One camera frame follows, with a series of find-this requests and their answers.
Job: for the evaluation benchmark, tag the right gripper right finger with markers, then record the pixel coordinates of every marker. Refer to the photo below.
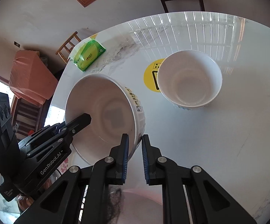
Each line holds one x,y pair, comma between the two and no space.
189,195

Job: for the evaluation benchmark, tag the orange cloth covered object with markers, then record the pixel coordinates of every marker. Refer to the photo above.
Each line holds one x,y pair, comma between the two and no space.
30,79

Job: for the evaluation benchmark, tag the white plate pink flowers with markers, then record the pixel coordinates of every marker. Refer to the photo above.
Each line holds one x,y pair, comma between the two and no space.
66,164

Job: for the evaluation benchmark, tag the white ribbed bowl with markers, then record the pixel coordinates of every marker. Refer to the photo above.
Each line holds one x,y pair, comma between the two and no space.
114,110

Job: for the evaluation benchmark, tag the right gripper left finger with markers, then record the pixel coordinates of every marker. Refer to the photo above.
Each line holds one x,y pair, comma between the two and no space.
84,195

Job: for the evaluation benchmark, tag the light wooden chair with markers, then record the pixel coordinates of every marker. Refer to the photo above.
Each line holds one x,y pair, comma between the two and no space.
66,48

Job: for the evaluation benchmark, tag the left hand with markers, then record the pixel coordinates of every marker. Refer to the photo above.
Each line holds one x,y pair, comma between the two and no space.
24,202

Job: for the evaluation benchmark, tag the large pink bowl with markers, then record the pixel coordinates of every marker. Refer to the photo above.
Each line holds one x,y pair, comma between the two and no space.
137,208

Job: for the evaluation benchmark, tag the yellow hot warning sticker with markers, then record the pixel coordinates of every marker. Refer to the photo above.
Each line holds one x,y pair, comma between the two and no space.
150,75

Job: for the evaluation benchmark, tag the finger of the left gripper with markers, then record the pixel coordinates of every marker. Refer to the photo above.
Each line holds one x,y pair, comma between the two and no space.
76,125
49,131

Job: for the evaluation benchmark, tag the green tissue pack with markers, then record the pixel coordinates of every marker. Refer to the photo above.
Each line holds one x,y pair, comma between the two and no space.
87,54

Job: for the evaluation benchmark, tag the white bowl Dog print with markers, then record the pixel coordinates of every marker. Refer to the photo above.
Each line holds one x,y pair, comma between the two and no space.
189,79

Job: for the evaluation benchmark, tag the dark wooden bench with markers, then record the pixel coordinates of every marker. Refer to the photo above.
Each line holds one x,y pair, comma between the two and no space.
27,118

